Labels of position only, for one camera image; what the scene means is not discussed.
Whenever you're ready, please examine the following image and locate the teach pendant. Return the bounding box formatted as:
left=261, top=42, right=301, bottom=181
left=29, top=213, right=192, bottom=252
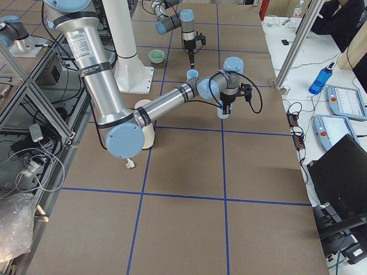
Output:
left=326, top=85, right=366, bottom=121
left=313, top=115, right=359, bottom=151

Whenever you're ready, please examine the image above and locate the aluminium frame post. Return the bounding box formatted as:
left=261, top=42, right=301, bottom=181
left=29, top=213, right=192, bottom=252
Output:
left=274, top=0, right=325, bottom=95

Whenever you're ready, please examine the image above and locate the cream toaster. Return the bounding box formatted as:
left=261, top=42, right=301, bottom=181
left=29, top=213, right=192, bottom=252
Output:
left=142, top=123, right=155, bottom=150

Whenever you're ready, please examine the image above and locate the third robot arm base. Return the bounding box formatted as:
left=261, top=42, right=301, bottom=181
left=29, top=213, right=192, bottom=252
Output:
left=1, top=15, right=40, bottom=58

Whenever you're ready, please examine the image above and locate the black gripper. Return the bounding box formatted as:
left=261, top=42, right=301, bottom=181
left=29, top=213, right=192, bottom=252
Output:
left=220, top=92, right=237, bottom=115
left=183, top=40, right=196, bottom=69

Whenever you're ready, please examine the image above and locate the green bowl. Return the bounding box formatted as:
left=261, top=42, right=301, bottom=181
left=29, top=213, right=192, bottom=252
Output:
left=148, top=49, right=165, bottom=64

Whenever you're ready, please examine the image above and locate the person in black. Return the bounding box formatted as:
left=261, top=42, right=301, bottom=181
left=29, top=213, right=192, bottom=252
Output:
left=311, top=0, right=365, bottom=52

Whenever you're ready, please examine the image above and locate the orange black adapter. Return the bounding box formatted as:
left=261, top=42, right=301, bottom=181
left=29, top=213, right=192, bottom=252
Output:
left=286, top=112, right=306, bottom=151

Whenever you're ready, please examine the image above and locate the near teach pendant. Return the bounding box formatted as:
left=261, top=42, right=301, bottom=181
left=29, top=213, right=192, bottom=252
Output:
left=313, top=115, right=359, bottom=151

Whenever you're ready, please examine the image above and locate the white pillar with base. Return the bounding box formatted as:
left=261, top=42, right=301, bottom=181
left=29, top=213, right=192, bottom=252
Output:
left=103, top=0, right=154, bottom=94

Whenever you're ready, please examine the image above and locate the far teach pendant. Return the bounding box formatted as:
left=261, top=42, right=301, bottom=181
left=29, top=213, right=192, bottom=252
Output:
left=326, top=85, right=366, bottom=121

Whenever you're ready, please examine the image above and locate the light blue cup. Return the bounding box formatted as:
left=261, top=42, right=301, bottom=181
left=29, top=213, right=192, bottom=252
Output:
left=217, top=100, right=233, bottom=119
left=186, top=69, right=199, bottom=80

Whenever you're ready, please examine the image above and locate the black laptop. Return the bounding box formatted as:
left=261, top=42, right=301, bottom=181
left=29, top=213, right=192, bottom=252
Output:
left=306, top=133, right=367, bottom=218

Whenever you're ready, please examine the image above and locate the pink bowl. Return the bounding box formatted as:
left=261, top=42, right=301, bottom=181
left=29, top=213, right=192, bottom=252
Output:
left=134, top=99, right=151, bottom=109

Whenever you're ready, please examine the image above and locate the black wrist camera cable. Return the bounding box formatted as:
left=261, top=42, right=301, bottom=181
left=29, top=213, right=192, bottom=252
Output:
left=208, top=71, right=263, bottom=113

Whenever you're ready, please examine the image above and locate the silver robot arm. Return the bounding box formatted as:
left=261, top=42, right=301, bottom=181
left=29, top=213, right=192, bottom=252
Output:
left=44, top=1, right=244, bottom=159
left=151, top=0, right=199, bottom=69

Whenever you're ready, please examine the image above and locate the plastic bag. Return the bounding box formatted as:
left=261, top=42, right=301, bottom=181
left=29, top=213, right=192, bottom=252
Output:
left=1, top=192, right=35, bottom=262

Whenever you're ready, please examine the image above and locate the blue water bottle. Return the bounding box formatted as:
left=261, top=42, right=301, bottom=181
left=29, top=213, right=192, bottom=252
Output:
left=309, top=62, right=334, bottom=95

